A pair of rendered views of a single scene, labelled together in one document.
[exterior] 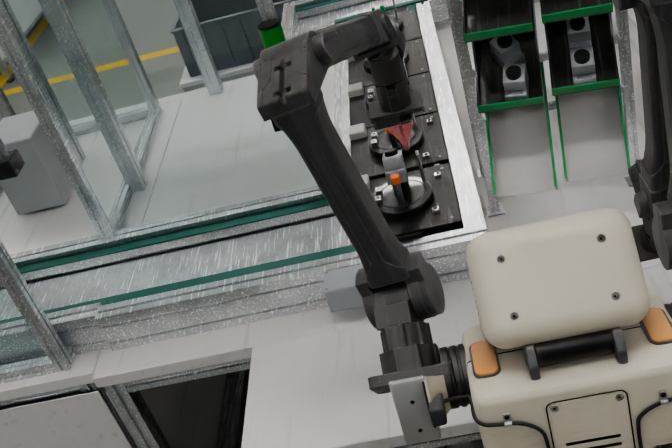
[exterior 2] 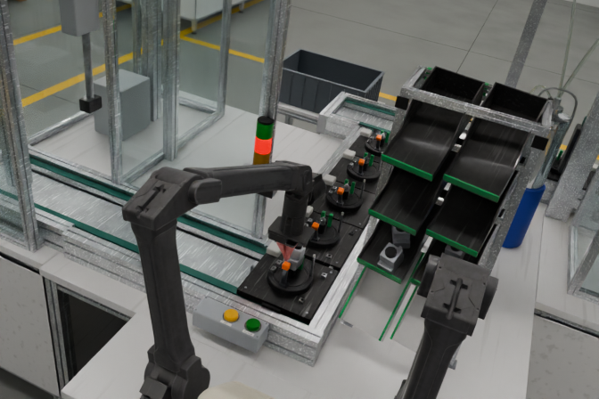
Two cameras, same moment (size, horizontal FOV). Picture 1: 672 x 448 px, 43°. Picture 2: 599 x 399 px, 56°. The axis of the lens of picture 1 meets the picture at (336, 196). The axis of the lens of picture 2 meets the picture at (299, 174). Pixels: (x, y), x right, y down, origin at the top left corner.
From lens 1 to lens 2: 0.46 m
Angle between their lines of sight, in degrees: 8
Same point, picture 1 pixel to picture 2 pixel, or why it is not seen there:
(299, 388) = (135, 362)
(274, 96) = (136, 207)
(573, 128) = (419, 307)
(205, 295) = (129, 262)
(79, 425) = (24, 287)
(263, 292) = not seen: hidden behind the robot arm
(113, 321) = (71, 241)
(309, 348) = not seen: hidden behind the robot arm
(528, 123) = (392, 285)
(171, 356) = (90, 285)
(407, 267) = (181, 364)
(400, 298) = (167, 380)
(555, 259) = not seen: outside the picture
